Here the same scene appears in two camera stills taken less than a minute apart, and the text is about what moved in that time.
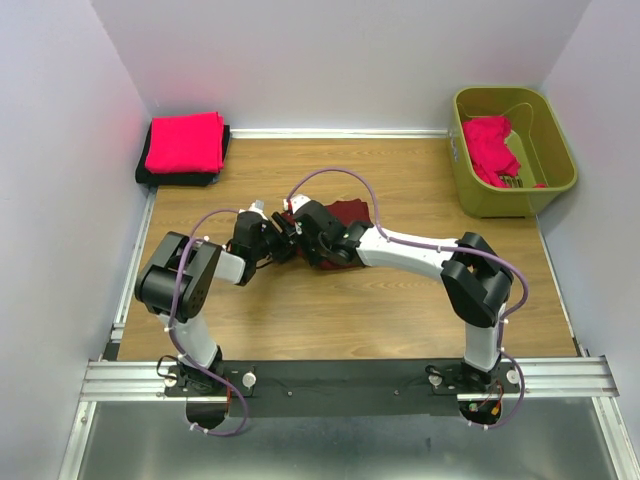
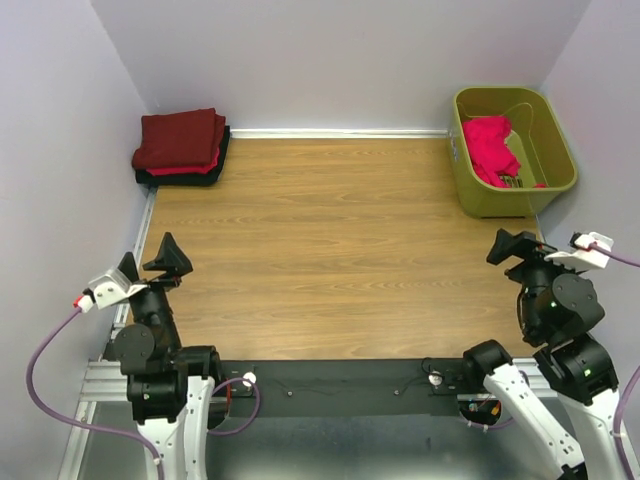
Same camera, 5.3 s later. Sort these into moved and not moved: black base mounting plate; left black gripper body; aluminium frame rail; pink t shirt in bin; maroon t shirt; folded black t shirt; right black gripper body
Moved: left black gripper body; right black gripper body; maroon t shirt
Not moved: folded black t shirt; pink t shirt in bin; black base mounting plate; aluminium frame rail
